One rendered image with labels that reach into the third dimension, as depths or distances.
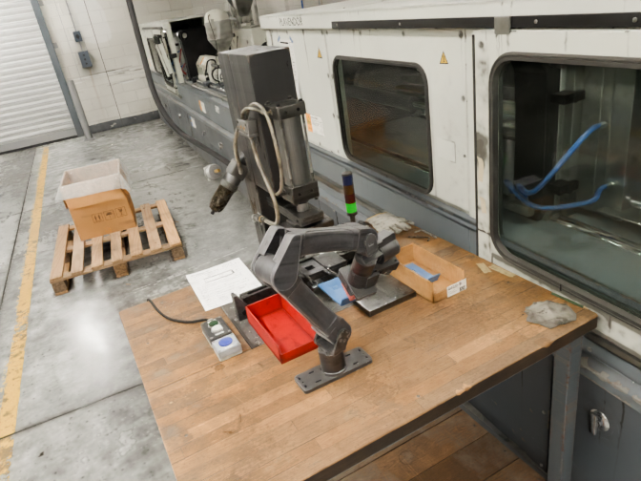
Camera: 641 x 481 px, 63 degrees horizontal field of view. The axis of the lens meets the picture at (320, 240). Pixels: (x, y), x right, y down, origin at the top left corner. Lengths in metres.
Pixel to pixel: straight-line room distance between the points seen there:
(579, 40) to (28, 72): 9.80
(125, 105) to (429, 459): 9.45
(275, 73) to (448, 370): 0.93
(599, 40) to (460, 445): 1.42
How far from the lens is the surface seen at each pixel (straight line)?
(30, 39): 10.57
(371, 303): 1.59
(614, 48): 1.38
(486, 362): 1.39
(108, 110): 10.71
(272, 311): 1.65
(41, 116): 10.67
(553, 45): 1.49
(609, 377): 1.71
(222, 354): 1.51
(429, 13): 1.88
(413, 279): 1.64
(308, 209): 1.61
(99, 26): 10.62
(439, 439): 2.14
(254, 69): 1.54
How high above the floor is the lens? 1.78
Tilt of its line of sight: 25 degrees down
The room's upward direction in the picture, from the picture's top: 9 degrees counter-clockwise
